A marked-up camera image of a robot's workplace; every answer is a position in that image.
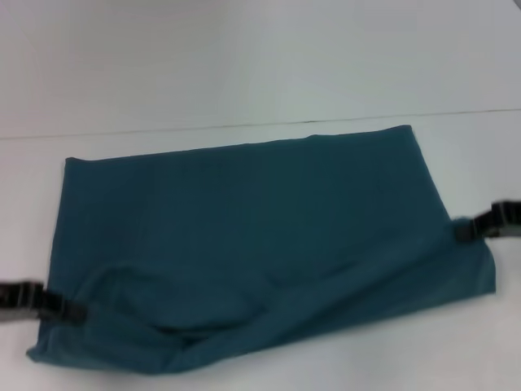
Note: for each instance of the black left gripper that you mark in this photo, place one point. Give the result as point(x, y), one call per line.
point(18, 299)

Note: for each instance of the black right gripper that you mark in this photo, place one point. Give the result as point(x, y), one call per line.
point(504, 220)

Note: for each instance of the teal t-shirt with FREE print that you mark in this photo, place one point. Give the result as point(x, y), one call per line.
point(260, 228)

